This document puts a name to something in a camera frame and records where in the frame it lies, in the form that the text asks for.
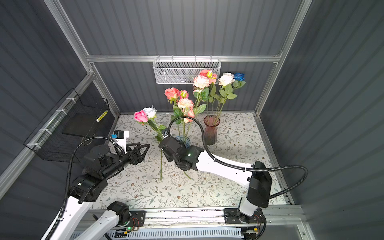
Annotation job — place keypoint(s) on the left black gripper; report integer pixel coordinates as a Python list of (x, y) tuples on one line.
[(139, 157)]

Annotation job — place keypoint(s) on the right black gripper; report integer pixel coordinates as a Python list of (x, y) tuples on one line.
[(167, 157)]

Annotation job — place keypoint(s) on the blue purple glass vase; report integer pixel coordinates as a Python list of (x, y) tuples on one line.
[(185, 140)]

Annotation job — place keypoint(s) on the magenta rose stem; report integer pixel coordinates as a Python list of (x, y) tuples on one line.
[(141, 117)]

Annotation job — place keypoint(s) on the pale blue white rose stem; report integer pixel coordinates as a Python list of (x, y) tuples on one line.
[(151, 113)]

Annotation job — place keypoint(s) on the pink ranunculus spray stem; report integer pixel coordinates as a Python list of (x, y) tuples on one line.
[(185, 106)]

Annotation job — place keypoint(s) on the pink red glass vase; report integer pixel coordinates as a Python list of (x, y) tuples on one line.
[(211, 135)]

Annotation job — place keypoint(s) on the pink peach rose stem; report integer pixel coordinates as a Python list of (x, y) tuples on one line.
[(173, 95)]

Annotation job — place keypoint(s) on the light pink rose stem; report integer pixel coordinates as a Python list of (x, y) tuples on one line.
[(201, 93)]

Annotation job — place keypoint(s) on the coral pink rose stem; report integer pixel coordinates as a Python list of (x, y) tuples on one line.
[(207, 75)]

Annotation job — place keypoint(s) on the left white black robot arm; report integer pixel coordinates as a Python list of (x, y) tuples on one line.
[(85, 189)]

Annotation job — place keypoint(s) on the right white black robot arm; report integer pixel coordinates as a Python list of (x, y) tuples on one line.
[(253, 177)]

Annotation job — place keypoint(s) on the floral patterned table mat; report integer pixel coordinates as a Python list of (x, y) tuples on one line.
[(140, 187)]

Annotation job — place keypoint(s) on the yellow green marker pen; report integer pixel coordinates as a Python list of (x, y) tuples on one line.
[(101, 116)]

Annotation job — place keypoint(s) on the tubes in white basket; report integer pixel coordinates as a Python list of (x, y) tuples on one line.
[(186, 79)]

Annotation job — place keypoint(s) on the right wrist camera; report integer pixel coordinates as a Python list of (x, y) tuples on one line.
[(165, 133)]

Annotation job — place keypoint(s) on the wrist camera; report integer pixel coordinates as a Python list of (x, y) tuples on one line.
[(165, 133), (120, 137)]

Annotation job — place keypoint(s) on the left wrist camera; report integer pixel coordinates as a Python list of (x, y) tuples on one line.
[(120, 137)]

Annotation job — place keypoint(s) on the black wire mesh basket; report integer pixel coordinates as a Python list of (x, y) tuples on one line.
[(55, 139)]

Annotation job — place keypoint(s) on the white wire mesh basket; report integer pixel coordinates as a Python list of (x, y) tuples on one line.
[(167, 71)]

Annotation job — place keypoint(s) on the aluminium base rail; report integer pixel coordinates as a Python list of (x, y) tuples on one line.
[(180, 217)]

